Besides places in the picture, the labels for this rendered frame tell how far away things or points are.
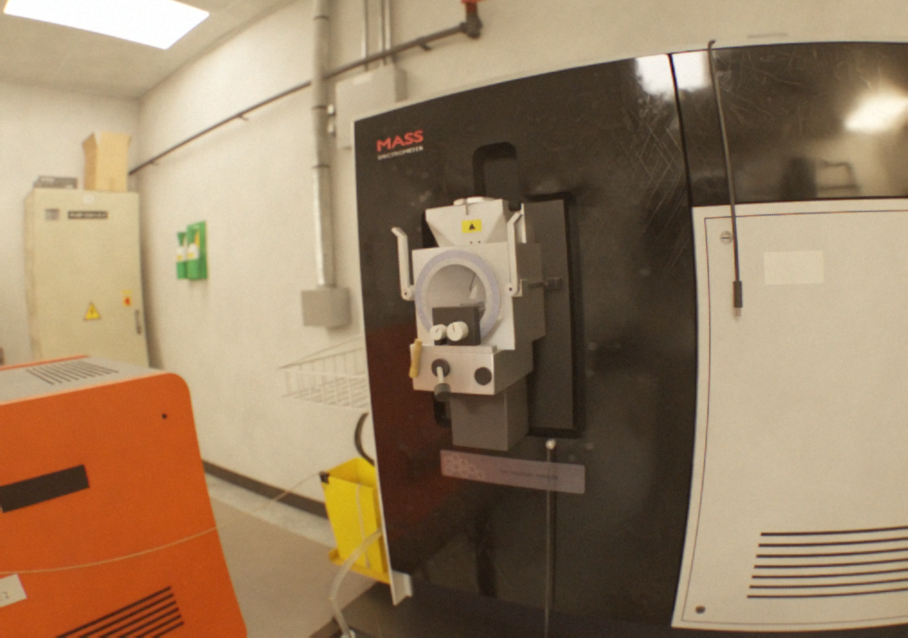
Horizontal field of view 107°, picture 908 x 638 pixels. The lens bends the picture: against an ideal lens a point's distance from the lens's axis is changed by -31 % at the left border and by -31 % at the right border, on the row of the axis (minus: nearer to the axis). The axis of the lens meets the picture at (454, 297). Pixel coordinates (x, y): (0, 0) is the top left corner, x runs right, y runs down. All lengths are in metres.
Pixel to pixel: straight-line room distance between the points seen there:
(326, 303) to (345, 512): 1.39
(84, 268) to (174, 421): 2.83
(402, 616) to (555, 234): 0.57
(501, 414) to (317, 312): 1.69
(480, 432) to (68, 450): 0.44
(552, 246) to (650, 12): 1.42
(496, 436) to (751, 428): 0.25
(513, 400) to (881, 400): 0.37
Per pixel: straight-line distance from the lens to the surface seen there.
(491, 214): 0.45
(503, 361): 0.44
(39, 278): 3.32
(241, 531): 1.12
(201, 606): 0.72
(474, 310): 0.42
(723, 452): 0.51
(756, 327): 0.48
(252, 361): 2.73
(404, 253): 0.47
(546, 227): 0.51
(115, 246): 3.50
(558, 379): 0.52
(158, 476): 0.63
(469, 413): 0.48
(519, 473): 0.56
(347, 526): 0.80
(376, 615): 0.77
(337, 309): 2.08
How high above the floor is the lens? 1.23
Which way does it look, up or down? 3 degrees down
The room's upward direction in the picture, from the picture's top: 4 degrees counter-clockwise
